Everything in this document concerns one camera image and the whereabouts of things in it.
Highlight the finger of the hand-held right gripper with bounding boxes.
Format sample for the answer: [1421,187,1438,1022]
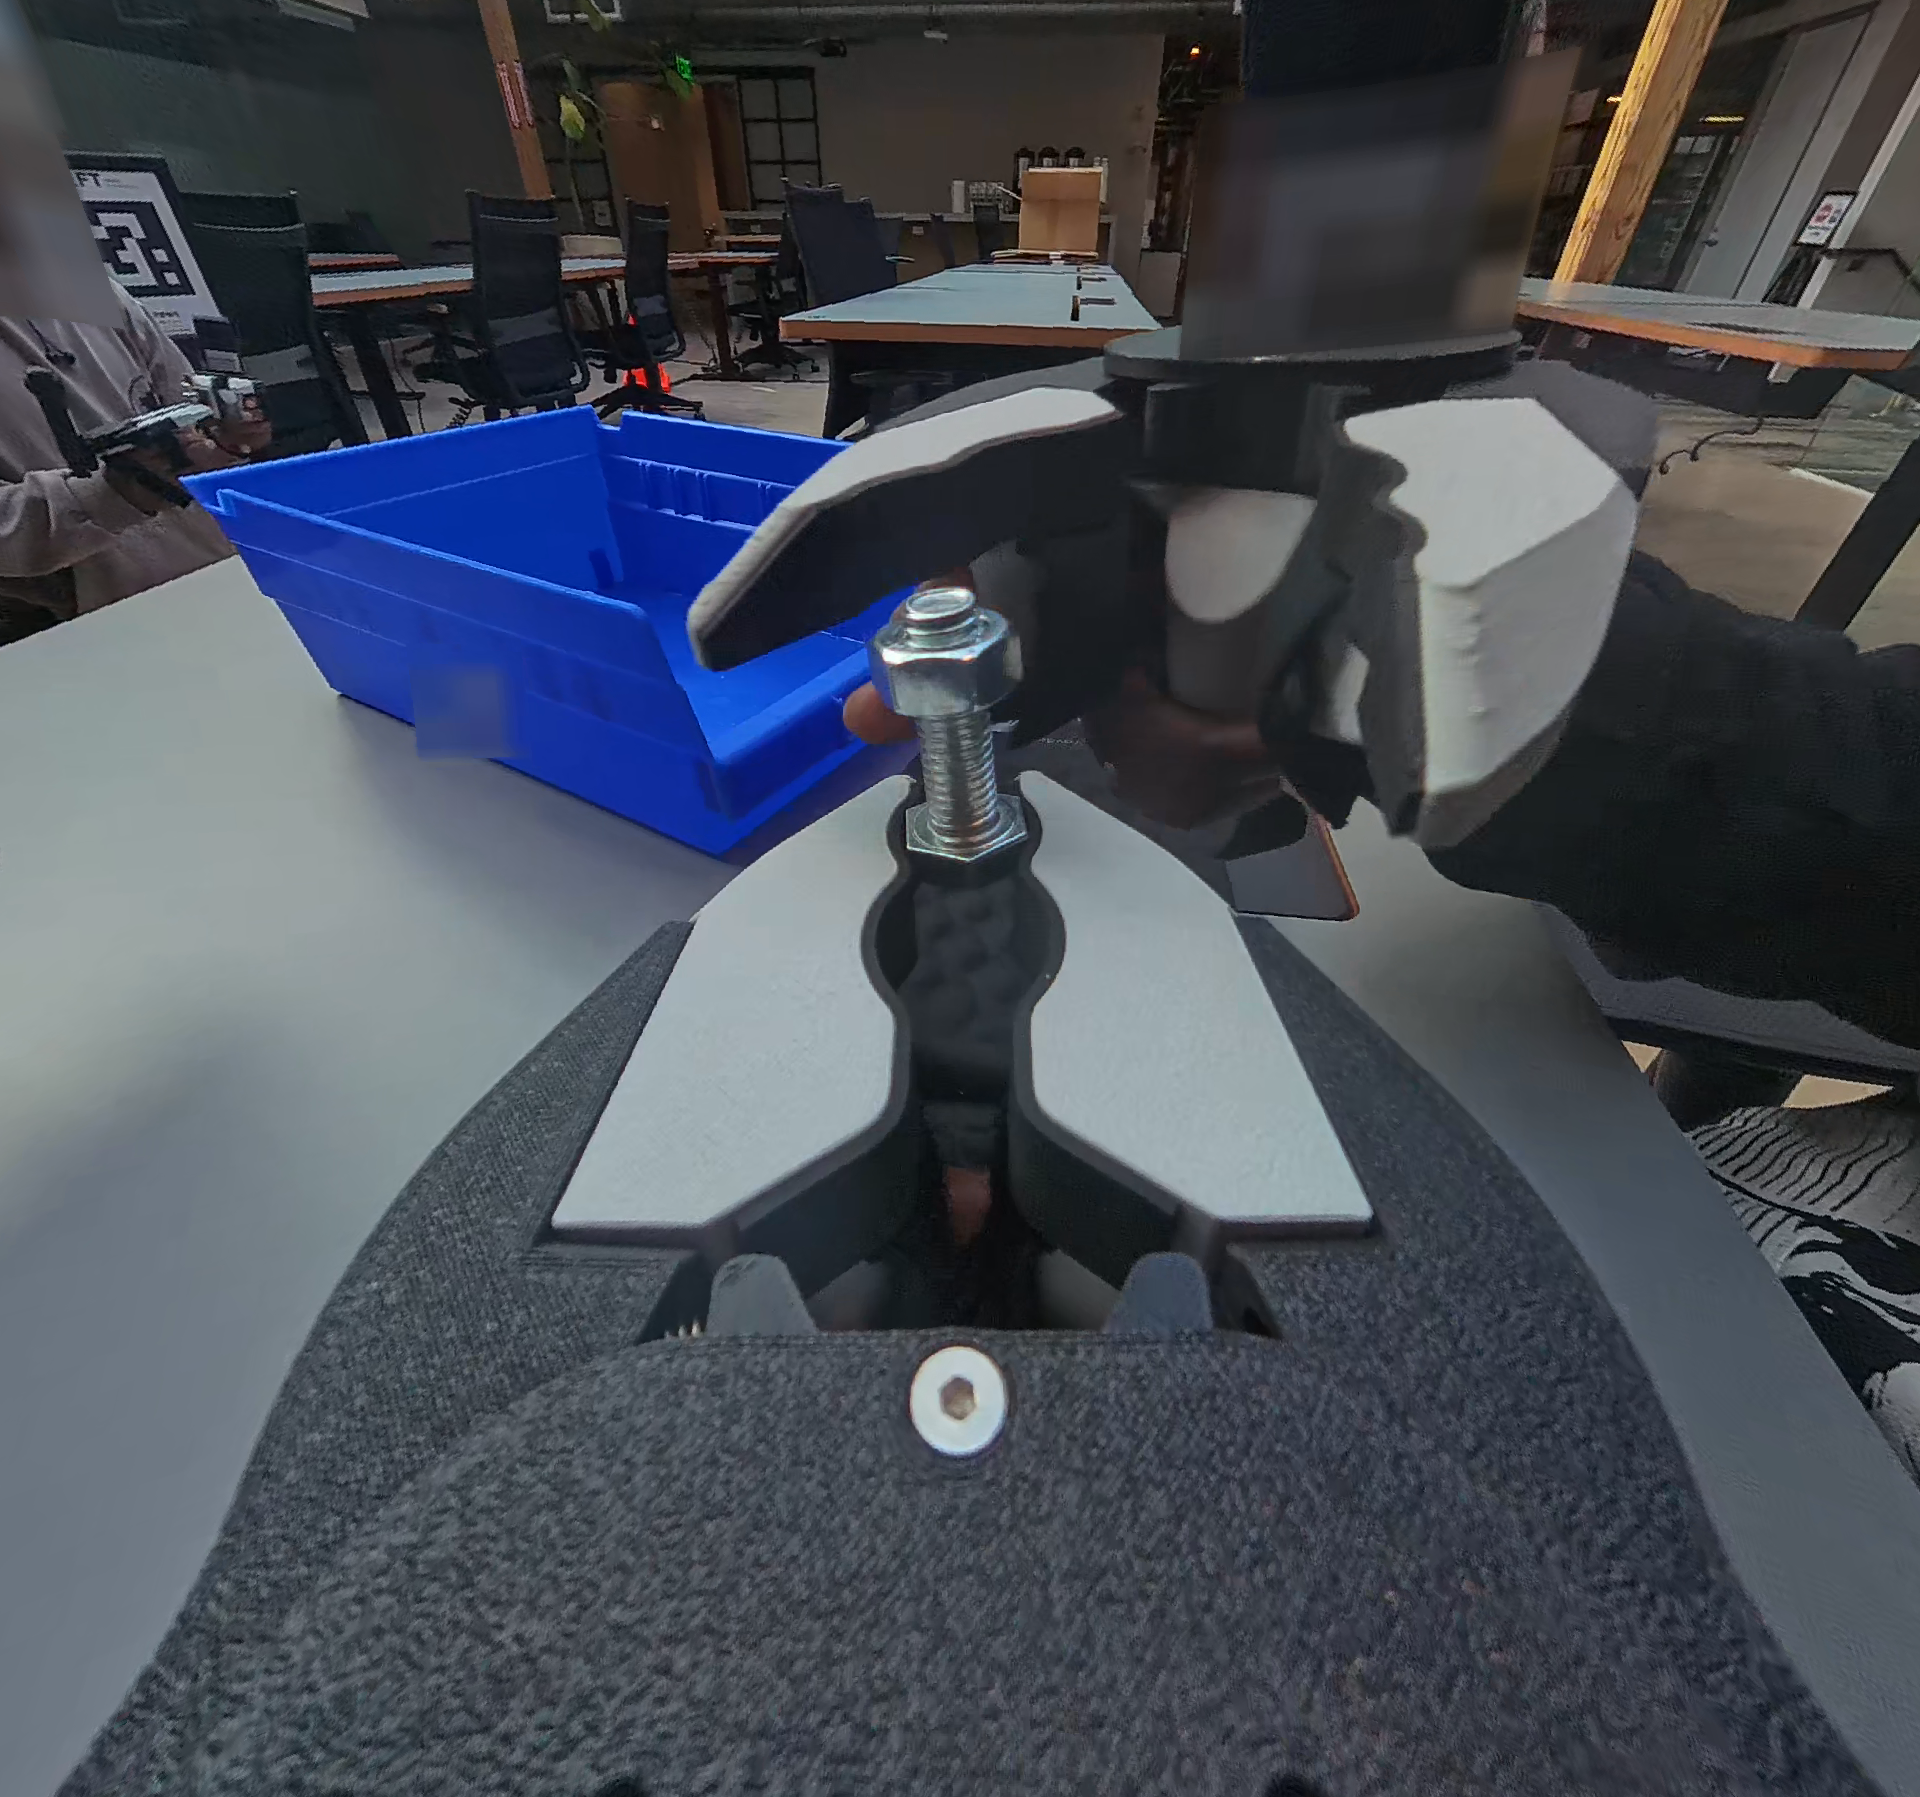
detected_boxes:
[686,386,1131,674]
[1259,395,1641,852]

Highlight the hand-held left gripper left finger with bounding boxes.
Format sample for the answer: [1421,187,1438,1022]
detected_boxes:
[548,772,933,1251]

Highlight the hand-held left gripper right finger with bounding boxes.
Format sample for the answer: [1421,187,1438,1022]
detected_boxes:
[1001,764,1382,1257]

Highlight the silver hex nut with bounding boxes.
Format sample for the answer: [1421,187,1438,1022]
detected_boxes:
[870,620,1026,720]

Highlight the silver hex bolt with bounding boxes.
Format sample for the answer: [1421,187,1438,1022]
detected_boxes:
[904,590,1031,899]

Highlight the blue plastic bin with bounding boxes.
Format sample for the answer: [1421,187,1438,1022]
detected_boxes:
[180,406,902,861]

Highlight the person's left hand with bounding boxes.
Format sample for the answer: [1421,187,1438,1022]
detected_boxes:
[932,1107,1009,1245]

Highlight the person's right hand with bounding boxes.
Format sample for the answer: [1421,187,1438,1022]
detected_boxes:
[840,508,1360,861]

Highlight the grey background desk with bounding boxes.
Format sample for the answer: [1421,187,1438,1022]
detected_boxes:
[780,264,1164,435]
[1516,278,1920,398]

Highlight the black honeycomb wrist pad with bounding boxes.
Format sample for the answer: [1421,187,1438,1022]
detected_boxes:
[885,866,1060,1153]

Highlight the black office chair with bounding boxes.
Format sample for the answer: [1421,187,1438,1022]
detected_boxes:
[412,189,594,419]
[1553,912,1920,1102]
[601,200,706,419]
[783,180,902,306]
[180,191,371,456]

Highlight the brown cardboard box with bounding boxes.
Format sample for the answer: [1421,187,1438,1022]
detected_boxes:
[1017,165,1109,253]

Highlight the black white patterned pants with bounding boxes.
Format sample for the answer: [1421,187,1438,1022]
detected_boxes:
[1695,1107,1920,1468]

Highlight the black white marker sign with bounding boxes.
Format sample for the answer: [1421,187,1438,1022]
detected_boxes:
[67,154,203,329]

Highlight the wooden support post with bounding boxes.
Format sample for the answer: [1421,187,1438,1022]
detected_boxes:
[1553,0,1787,287]

